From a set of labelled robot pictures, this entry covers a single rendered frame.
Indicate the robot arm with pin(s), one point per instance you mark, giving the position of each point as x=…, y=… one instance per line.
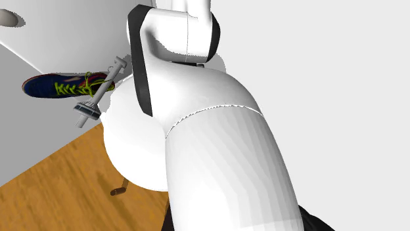
x=205, y=128

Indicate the small brown cylinder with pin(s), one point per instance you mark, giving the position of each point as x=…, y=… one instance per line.
x=118, y=191

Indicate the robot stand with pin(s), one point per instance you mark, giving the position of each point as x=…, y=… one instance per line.
x=312, y=222

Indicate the dark blue sneaker green laces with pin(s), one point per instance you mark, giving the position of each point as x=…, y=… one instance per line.
x=41, y=86

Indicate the grey rounded object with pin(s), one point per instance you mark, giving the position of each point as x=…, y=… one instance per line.
x=7, y=18

